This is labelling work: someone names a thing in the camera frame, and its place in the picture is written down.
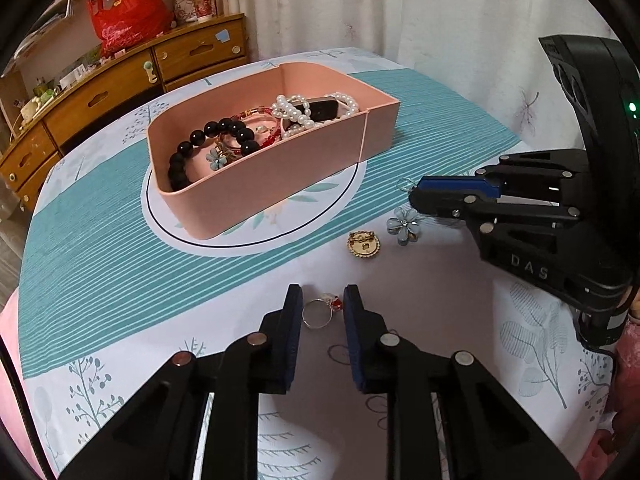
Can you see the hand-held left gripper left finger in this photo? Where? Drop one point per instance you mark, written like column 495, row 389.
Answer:
column 294, row 340

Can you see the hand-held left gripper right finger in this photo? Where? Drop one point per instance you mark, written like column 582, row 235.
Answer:
column 354, row 340

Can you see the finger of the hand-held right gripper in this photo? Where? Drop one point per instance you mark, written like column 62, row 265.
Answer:
column 450, row 184
column 440, row 205

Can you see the blue flower brooch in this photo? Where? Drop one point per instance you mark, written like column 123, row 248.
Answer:
column 404, row 225
column 216, row 159

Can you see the pink band smart watch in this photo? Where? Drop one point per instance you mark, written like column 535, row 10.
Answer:
column 322, row 109

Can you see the pink storage box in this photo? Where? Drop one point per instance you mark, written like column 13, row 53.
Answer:
column 280, row 180

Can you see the round gold brooch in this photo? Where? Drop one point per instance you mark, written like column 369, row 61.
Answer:
column 363, row 246

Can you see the white round mat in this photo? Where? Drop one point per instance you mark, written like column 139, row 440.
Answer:
column 320, row 205

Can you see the white floral curtain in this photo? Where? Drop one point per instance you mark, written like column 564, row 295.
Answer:
column 425, row 20

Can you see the pink blanket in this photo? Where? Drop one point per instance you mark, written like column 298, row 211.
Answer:
column 10, row 360

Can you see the wooden desk with drawers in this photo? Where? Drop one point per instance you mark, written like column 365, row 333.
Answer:
column 115, row 85

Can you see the red plastic bag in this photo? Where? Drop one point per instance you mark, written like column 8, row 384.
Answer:
column 130, row 17

